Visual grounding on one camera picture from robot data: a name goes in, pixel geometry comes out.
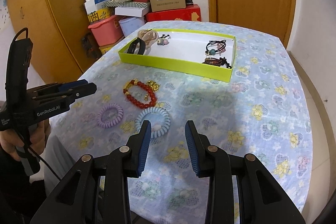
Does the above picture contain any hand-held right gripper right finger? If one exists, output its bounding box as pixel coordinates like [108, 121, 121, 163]
[184, 120, 306, 224]

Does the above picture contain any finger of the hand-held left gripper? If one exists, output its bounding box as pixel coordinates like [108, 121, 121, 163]
[31, 79, 88, 96]
[34, 83, 97, 104]

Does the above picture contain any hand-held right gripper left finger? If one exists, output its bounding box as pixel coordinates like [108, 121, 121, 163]
[30, 120, 152, 224]

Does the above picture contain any blue spiral hair tie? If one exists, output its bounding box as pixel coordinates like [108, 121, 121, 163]
[134, 106, 171, 138]

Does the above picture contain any black wrist band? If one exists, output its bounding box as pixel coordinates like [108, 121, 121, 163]
[127, 38, 145, 56]

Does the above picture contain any beige hair claw clip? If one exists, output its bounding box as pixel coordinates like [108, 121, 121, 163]
[137, 29, 159, 55]

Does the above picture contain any dark beaded bracelet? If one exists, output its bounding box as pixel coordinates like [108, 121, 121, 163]
[202, 56, 233, 69]

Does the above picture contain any grey ball charm hair tie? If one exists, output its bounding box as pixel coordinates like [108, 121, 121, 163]
[156, 33, 171, 46]

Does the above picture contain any black bow hair tie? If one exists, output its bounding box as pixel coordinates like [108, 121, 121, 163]
[205, 39, 227, 56]

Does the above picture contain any green cardboard box tray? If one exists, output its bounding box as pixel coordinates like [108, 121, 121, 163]
[118, 28, 237, 83]

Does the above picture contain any pink rhinestone hair clip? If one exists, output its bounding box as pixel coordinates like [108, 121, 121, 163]
[215, 40, 227, 53]

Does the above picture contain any person's left hand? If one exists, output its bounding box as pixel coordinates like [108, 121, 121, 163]
[0, 122, 51, 161]

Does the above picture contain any dark brown bag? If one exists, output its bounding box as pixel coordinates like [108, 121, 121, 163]
[81, 32, 101, 60]

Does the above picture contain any pink plastic bin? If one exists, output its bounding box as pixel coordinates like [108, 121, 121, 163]
[88, 15, 124, 46]

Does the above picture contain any wooden wardrobe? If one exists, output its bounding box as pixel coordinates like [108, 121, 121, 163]
[5, 0, 96, 104]

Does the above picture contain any yellow printed tin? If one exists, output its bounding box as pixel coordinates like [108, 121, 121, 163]
[87, 7, 116, 24]

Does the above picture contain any pale lilac container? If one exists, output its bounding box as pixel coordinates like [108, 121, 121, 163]
[119, 17, 145, 37]

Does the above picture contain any white box blue label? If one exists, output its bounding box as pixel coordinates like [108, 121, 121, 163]
[84, 0, 114, 13]

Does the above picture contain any blue floral tablecloth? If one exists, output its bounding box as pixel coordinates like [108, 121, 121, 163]
[45, 21, 311, 224]

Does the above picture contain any flat white box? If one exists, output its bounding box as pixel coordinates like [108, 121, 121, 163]
[115, 6, 151, 17]

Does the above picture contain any green striped box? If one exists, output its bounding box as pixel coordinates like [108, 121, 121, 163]
[105, 1, 151, 9]

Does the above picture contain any red gift box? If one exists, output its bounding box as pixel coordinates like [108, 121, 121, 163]
[145, 4, 202, 22]

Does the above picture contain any purple spiral hair tie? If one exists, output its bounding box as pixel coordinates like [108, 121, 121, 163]
[98, 103, 124, 129]

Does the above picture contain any black cable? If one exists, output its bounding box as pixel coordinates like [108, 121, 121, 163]
[14, 130, 62, 181]

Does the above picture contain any red bead bracelet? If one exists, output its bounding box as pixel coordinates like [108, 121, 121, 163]
[123, 80, 157, 110]

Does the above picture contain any gold bead bracelet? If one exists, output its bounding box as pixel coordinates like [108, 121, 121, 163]
[146, 80, 161, 92]

